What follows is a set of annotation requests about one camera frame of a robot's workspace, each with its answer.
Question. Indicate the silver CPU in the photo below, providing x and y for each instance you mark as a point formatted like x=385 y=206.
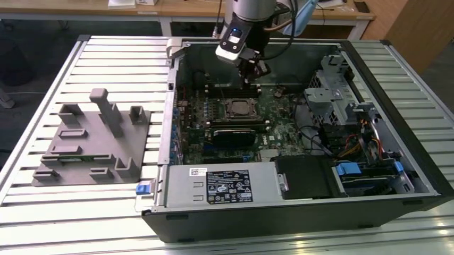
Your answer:
x=243 y=108

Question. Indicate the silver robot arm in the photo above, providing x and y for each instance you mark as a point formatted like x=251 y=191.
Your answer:
x=254 y=9

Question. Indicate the CPU socket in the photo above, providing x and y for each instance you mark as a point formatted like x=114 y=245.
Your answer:
x=227 y=117

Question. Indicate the black RAM slot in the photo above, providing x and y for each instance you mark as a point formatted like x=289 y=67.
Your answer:
x=238 y=124
x=234 y=92
x=234 y=89
x=238 y=119
x=262 y=127
x=238 y=86

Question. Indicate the metal drive cage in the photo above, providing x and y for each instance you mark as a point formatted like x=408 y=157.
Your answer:
x=320 y=95

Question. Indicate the grey case hinge block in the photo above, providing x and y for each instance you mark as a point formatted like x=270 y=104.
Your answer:
x=174 y=46

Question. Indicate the green motherboard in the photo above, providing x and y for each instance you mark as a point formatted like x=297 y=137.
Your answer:
x=283 y=127

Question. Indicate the small black box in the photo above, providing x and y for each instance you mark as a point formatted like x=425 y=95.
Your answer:
x=362 y=6

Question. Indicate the black graphics card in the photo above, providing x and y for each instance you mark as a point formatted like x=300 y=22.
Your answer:
x=233 y=138

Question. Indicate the silver chipset heatsink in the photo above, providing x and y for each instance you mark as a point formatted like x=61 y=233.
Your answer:
x=270 y=155

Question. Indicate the wooden cabinet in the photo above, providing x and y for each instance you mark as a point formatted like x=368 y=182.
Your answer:
x=418 y=32

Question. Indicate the silver metal support bar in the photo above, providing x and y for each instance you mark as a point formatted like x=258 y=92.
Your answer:
x=385 y=138

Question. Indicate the black plastic shroud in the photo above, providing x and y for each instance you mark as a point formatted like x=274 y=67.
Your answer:
x=305 y=178

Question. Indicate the wooden desk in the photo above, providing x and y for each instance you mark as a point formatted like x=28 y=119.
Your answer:
x=71 y=12

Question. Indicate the grey power supply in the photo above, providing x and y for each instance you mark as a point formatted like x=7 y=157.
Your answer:
x=185 y=186

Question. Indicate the grey parts rack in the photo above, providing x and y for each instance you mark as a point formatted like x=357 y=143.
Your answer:
x=93 y=138

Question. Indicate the small blue latch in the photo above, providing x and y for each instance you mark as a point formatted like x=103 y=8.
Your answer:
x=398 y=167

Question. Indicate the black hard disk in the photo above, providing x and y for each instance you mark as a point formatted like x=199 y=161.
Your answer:
x=365 y=186

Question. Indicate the blue case latch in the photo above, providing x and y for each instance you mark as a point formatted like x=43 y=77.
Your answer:
x=142 y=189

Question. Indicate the green RAM stick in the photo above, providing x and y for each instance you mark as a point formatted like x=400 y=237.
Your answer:
x=77 y=159

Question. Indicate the black PC case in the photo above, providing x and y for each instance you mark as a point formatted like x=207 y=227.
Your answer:
x=249 y=225

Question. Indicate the grey stand foot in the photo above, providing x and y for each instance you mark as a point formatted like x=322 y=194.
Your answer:
x=7 y=102

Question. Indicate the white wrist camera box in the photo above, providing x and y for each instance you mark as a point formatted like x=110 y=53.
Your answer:
x=230 y=51

